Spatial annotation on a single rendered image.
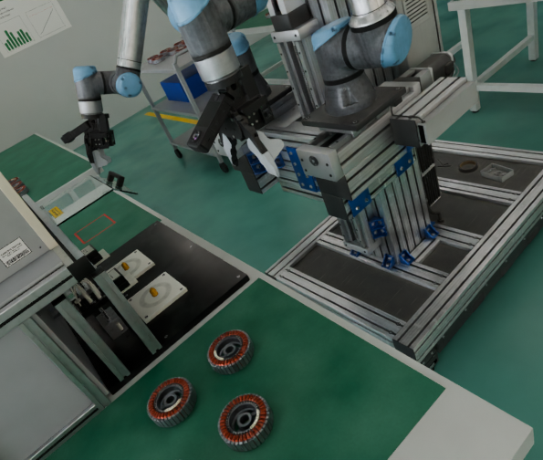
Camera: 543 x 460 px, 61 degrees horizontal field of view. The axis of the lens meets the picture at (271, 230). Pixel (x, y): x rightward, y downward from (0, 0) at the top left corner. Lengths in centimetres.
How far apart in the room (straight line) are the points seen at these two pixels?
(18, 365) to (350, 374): 72
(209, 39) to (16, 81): 583
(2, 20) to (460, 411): 630
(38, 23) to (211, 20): 590
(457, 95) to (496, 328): 95
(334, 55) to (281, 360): 78
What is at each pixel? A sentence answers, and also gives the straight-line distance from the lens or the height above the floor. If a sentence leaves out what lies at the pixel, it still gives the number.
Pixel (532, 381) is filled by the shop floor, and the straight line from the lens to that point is 188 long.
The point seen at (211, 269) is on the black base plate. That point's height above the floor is 77.
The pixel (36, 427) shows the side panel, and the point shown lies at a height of 83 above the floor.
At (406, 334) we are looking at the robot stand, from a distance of 174.
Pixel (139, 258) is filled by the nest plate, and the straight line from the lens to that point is 166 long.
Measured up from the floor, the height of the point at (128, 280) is 88.
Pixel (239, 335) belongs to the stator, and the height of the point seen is 79.
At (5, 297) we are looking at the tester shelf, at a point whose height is 111.
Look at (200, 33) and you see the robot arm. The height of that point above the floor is 144.
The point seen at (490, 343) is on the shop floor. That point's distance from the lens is 197.
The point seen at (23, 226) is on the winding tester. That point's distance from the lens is 118.
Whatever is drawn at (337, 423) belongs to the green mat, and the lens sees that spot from 97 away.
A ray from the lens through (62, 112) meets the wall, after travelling 671.
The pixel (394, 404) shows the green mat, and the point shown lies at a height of 75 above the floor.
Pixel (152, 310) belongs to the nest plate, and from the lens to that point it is 139.
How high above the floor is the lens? 155
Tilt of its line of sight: 33 degrees down
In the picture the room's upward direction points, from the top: 24 degrees counter-clockwise
